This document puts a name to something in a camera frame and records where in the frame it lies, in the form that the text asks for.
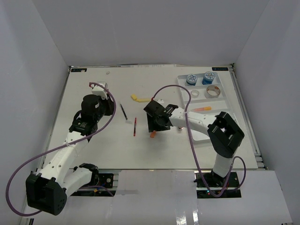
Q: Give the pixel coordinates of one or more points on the yellow white highlighter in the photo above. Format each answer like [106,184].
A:
[143,100]

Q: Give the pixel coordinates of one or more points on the black pen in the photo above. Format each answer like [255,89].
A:
[123,111]

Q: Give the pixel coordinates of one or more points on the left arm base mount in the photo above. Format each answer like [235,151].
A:
[107,179]

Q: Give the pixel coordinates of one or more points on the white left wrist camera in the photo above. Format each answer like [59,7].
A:
[98,89]

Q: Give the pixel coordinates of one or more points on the right black table label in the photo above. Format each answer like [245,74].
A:
[220,68]

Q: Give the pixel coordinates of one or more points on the left black table label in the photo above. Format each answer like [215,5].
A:
[75,70]

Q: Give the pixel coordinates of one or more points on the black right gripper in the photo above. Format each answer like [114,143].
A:
[152,126]

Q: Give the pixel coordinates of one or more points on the blue tape roll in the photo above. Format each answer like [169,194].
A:
[208,78]
[191,79]

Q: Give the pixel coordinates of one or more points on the white compartment tray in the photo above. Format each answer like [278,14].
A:
[220,104]

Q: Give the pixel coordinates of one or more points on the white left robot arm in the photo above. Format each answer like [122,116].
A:
[49,189]

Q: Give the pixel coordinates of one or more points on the orange pink highlighter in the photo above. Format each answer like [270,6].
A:
[207,108]

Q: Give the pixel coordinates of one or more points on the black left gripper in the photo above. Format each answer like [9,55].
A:
[108,103]

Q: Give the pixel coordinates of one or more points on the clear tape roll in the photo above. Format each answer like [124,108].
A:
[195,93]

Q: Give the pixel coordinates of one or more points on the black table label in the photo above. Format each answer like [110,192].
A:
[220,68]
[75,70]

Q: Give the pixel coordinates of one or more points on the brown packing tape roll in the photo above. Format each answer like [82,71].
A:
[212,91]

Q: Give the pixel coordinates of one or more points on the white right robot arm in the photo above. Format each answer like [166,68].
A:
[224,134]

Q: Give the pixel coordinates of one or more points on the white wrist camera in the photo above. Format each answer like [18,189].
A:
[159,101]
[98,89]

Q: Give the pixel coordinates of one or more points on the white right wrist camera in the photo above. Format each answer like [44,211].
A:
[159,101]

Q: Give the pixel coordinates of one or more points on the yellow eraser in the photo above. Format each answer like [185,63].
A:
[134,97]

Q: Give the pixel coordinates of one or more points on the orange eraser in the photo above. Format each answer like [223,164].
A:
[152,135]

